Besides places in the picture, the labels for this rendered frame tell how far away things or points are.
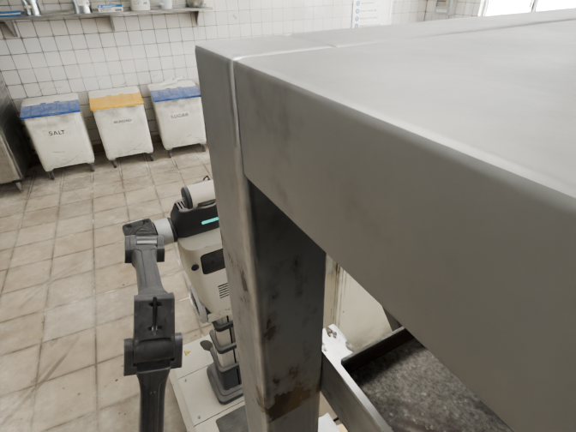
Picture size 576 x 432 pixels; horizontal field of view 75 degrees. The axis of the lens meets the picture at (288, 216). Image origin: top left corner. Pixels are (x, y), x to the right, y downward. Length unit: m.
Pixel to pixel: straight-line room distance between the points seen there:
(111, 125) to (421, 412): 4.53
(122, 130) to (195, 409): 3.42
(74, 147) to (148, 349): 4.04
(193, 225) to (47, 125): 3.50
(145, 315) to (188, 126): 4.03
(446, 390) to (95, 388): 2.29
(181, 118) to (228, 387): 3.45
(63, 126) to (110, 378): 2.94
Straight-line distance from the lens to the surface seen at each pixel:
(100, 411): 2.33
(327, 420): 0.29
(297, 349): 0.16
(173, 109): 4.63
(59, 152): 4.74
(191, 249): 1.24
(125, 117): 4.60
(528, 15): 0.20
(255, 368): 0.16
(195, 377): 1.96
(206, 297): 1.38
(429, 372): 0.21
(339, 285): 1.72
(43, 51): 5.16
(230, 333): 1.61
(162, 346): 0.81
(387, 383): 0.20
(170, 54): 5.19
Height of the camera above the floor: 1.83
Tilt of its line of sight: 33 degrees down
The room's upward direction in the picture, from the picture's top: 1 degrees counter-clockwise
